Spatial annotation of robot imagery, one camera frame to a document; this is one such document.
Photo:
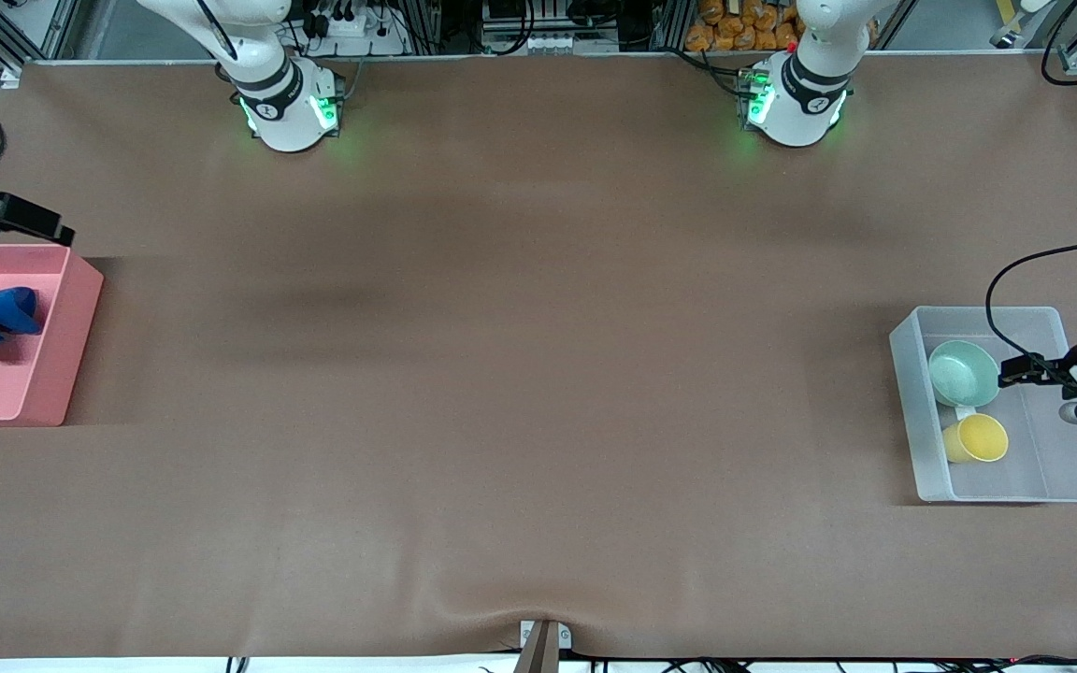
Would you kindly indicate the light green bowl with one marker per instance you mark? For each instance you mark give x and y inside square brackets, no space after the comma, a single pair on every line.
[964,374]

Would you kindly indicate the yellow cup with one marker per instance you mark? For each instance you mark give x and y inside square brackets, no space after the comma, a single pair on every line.
[976,439]

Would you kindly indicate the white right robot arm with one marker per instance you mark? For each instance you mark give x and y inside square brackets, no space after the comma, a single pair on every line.
[281,93]

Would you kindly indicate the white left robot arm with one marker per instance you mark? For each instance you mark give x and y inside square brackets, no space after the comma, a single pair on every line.
[805,93]

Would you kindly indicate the clear plastic bin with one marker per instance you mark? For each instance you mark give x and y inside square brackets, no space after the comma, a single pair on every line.
[1053,458]

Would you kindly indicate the pink plastic bin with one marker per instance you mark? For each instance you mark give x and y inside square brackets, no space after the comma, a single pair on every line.
[52,355]

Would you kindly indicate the white table corner clamp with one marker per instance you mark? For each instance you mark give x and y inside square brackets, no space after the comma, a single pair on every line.
[11,78]

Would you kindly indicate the large white power strip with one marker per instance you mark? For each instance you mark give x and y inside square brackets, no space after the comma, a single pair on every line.
[351,28]

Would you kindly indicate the orange snack bags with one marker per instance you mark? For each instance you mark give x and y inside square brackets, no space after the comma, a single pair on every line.
[744,28]

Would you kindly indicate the brown table cover mat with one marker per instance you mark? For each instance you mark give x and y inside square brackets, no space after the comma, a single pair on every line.
[538,374]

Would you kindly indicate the small white power strip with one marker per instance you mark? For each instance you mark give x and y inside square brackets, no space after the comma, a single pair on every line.
[557,43]

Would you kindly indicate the aluminium frame profile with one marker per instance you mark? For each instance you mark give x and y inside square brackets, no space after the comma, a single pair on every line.
[62,28]

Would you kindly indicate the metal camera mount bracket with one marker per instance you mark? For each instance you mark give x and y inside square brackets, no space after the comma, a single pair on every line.
[543,650]

